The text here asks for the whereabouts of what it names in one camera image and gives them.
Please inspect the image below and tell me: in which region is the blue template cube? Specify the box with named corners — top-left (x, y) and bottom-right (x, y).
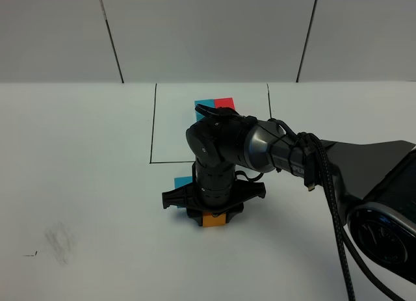
top-left (194, 99), bottom-right (215, 121)

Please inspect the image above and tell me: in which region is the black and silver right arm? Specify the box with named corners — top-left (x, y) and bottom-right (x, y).
top-left (162, 104), bottom-right (415, 282)

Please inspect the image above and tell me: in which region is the black right camera cable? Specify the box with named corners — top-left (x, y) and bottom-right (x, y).
top-left (233, 118), bottom-right (404, 301)

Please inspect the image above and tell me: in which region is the orange cube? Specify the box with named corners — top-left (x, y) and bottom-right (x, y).
top-left (202, 213), bottom-right (227, 228)

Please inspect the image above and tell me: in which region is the red template cube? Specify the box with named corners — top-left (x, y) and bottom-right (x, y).
top-left (214, 98), bottom-right (235, 110)

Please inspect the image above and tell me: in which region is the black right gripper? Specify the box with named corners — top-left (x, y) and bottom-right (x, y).
top-left (162, 161), bottom-right (266, 227)

